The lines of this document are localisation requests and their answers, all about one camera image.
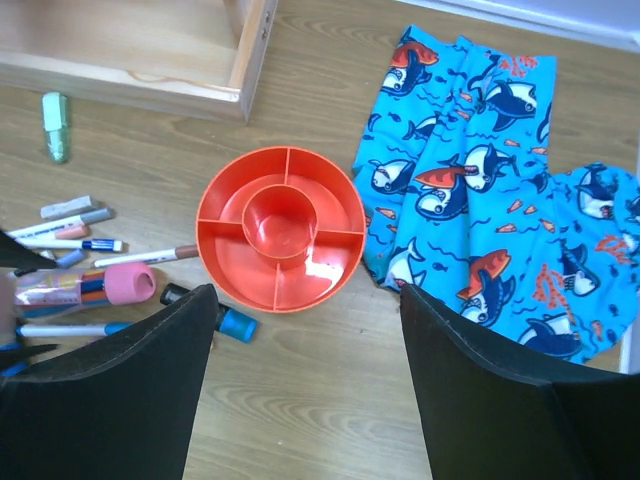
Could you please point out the wooden rack base tray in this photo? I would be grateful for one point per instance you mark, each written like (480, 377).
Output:
(198, 59)

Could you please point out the peach cap white marker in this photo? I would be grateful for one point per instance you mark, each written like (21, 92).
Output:
(72, 233)

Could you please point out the light blue cap white marker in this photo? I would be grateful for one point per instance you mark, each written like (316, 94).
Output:
(51, 330)

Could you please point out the blue shark print cloth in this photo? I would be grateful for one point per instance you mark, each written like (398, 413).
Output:
(459, 200)

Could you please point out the brown cap white marker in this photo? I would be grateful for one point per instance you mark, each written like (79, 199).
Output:
(155, 257)

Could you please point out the black highlighter blue cap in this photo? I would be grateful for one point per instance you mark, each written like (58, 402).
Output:
(229, 321)

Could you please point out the mint green highlighter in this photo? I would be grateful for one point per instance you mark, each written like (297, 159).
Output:
(55, 126)

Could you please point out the lavender cap white marker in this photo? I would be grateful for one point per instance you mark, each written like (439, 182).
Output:
(67, 260)

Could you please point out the grey cap white marker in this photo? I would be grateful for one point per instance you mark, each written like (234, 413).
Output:
(50, 228)

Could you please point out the pink cap marker tube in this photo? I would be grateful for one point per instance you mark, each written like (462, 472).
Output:
(49, 293)

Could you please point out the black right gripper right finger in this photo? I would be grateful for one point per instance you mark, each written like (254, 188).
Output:
(491, 408)

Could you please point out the grey white eraser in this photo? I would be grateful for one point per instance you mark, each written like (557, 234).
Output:
(70, 207)

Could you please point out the orange round divided organizer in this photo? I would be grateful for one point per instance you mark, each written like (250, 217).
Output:
(280, 229)

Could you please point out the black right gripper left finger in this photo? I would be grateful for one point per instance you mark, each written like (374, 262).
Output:
(122, 407)

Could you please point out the dark blue cap whiteboard marker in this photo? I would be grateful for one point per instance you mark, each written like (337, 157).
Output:
(103, 245)

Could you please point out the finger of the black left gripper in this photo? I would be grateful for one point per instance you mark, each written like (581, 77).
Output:
(16, 256)
(14, 354)

